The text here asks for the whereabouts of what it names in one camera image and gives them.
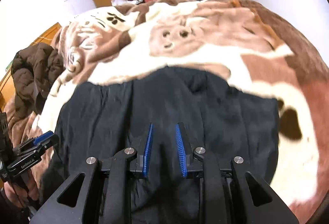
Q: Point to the wooden headboard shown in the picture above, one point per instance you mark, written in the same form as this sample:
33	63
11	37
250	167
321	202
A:
7	85

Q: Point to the brown puffer jacket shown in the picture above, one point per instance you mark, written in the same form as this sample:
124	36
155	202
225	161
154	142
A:
34	70

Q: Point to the person's left hand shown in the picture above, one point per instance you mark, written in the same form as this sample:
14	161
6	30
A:
18	195

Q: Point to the black hooded puffer jacket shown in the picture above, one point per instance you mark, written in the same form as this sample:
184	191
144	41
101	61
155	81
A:
99	121

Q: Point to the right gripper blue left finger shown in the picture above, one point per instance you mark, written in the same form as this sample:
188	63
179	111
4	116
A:
147	151

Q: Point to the brown cream plush blanket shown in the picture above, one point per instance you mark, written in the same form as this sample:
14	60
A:
250	47

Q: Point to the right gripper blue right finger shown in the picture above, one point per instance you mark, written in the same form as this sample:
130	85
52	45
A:
182	157

